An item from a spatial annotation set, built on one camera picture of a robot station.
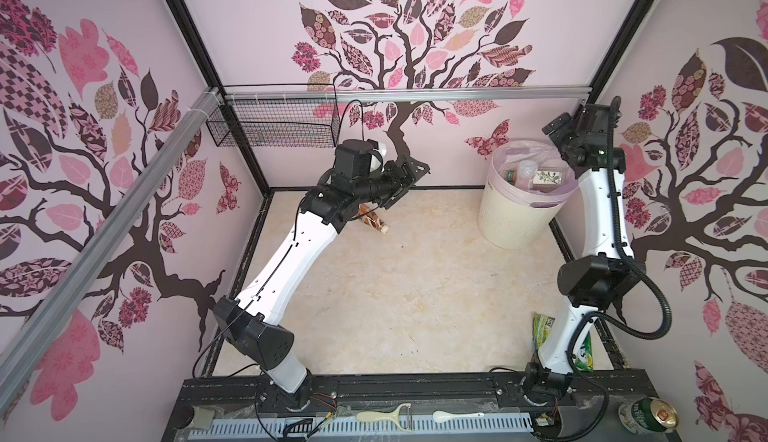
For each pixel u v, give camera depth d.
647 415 0.63
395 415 0.70
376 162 0.54
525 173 0.85
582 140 0.60
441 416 0.71
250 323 0.40
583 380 0.62
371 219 1.05
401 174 0.59
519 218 0.95
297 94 0.92
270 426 0.70
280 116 0.95
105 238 0.53
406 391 0.75
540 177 0.90
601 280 0.51
